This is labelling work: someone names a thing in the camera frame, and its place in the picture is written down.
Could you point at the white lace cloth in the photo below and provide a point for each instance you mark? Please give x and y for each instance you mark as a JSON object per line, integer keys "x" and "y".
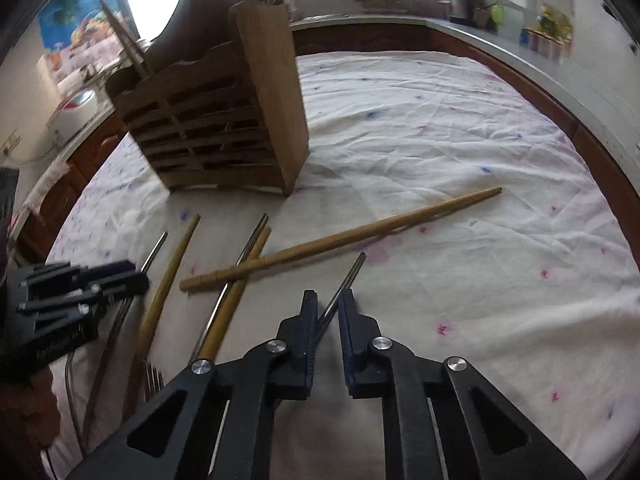
{"x": 47, "y": 180}

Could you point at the white floral tablecloth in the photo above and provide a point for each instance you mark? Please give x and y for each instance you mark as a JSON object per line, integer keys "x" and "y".
{"x": 425, "y": 135}

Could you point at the wooden utensil holder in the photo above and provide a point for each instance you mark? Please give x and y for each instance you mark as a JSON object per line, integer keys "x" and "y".
{"x": 215, "y": 120}

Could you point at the steel fork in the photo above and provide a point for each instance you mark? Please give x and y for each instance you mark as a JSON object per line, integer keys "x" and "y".
{"x": 152, "y": 377}

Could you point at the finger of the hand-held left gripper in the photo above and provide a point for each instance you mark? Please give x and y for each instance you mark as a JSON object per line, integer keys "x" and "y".
{"x": 90, "y": 310}
{"x": 120, "y": 277}

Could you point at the beige wall socket strip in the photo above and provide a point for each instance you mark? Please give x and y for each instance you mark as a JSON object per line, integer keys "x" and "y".
{"x": 11, "y": 142}

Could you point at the blue cup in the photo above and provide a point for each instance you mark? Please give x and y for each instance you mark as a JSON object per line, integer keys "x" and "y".
{"x": 524, "y": 37}

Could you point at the row of white spice jars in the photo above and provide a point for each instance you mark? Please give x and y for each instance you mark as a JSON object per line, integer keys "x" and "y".
{"x": 547, "y": 47}

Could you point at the group of seasoning bottles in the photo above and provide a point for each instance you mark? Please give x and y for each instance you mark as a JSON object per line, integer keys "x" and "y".
{"x": 550, "y": 20}

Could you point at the green plastic item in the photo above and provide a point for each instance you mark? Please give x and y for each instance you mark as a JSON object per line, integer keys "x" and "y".
{"x": 497, "y": 12}

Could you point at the white and pink rice cooker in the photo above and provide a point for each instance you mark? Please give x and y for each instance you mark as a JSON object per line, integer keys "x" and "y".
{"x": 75, "y": 110}

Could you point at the tropical fruit wall poster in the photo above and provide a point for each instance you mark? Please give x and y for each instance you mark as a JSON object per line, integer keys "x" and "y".
{"x": 75, "y": 15}

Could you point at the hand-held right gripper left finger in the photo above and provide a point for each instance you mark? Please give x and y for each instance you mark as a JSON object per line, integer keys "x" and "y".
{"x": 306, "y": 330}

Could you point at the steel electric kettle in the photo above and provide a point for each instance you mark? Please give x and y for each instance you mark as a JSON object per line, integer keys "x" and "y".
{"x": 461, "y": 0}

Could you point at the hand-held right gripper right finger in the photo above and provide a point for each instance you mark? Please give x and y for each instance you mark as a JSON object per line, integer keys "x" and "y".
{"x": 350, "y": 330}

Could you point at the steel chopstick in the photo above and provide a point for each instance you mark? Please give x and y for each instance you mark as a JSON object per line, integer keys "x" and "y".
{"x": 250, "y": 242}
{"x": 155, "y": 252}
{"x": 345, "y": 280}

